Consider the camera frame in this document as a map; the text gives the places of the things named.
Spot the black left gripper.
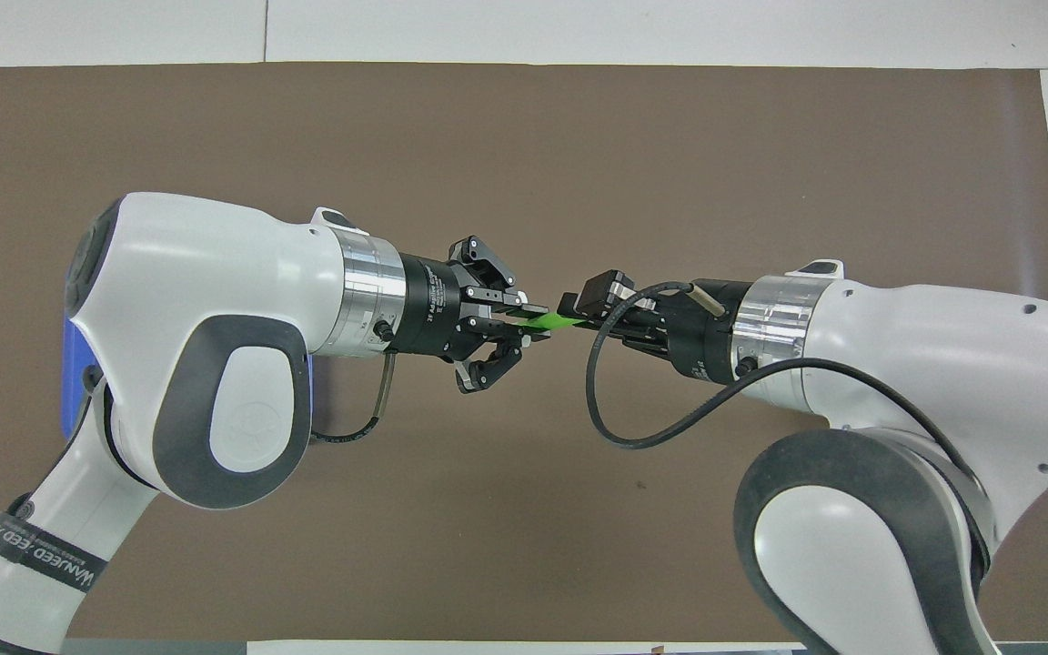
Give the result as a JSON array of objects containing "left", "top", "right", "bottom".
[{"left": 394, "top": 235, "right": 552, "bottom": 395}]

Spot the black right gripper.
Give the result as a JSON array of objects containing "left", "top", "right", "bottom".
[{"left": 559, "top": 269, "right": 752, "bottom": 383}]

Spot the green marker pen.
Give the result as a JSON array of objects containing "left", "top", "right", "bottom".
[{"left": 515, "top": 309, "right": 593, "bottom": 331}]

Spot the brown table mat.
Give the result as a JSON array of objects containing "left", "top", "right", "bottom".
[{"left": 0, "top": 62, "right": 1048, "bottom": 642}]

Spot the blue plastic tray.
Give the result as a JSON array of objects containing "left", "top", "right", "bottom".
[{"left": 63, "top": 314, "right": 317, "bottom": 439}]

